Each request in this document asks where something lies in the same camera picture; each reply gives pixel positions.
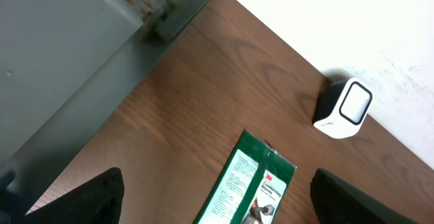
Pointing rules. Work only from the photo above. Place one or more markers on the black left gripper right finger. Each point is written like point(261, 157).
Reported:
point(336, 201)

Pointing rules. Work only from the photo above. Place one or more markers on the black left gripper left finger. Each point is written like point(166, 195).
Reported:
point(97, 201)

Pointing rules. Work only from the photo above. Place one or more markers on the green white gloves package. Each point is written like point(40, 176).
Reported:
point(251, 185)

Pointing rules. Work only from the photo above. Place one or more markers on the white barcode scanner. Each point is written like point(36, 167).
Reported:
point(342, 108)

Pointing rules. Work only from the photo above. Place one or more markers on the grey plastic mesh basket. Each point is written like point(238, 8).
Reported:
point(66, 65)

